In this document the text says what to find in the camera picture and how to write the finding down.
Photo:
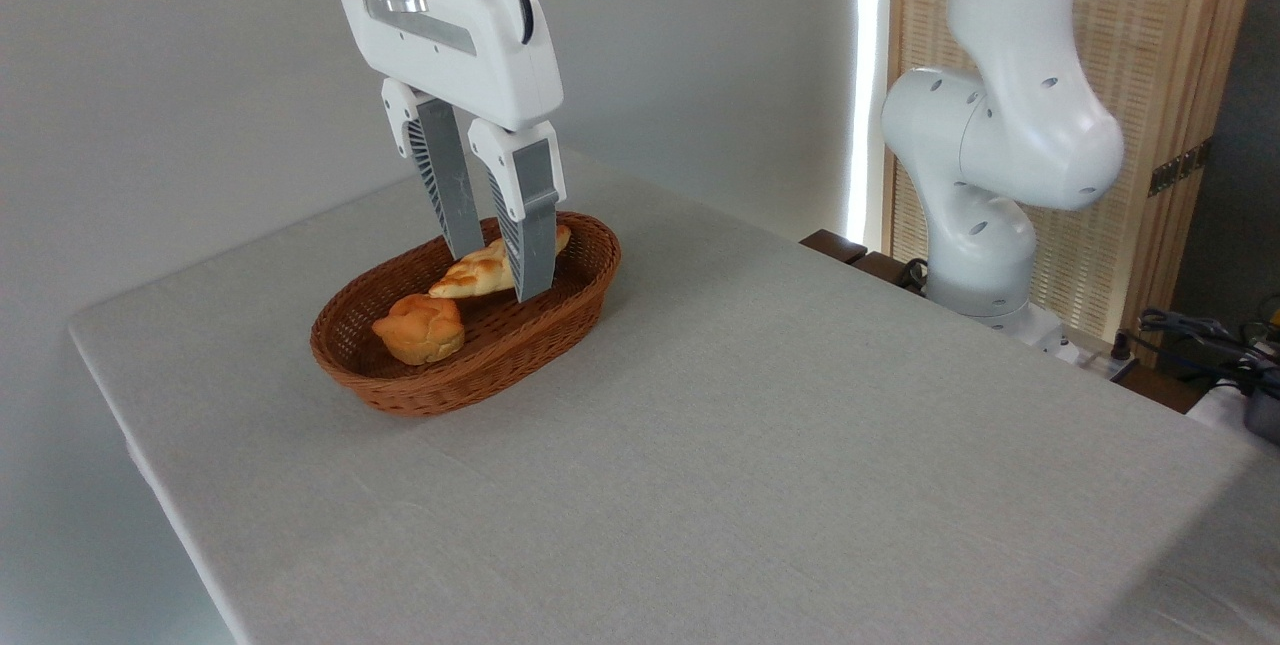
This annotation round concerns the black screen hinge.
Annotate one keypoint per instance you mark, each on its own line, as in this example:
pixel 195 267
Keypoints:
pixel 1180 168

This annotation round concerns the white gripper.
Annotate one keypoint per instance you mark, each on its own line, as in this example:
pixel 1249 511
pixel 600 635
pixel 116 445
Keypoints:
pixel 460 55

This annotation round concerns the round golden bread bun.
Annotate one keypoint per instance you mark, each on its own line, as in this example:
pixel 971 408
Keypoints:
pixel 420 330

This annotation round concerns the braided golden bread loaf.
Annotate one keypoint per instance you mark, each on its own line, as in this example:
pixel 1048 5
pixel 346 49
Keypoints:
pixel 475 277

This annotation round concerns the brown oval wicker basket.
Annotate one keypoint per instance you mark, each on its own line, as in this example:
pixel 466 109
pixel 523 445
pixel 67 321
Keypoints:
pixel 500 365

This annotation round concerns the bamboo folding screen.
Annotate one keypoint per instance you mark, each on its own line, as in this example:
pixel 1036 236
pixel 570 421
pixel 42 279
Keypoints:
pixel 1150 25

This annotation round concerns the grey tablecloth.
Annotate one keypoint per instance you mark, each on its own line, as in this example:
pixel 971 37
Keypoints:
pixel 800 525

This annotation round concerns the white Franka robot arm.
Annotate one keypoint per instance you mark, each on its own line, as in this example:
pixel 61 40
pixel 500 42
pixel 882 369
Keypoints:
pixel 1000 145

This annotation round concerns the dark brown wooden furniture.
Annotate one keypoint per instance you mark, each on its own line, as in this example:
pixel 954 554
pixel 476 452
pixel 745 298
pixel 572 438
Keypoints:
pixel 835 245

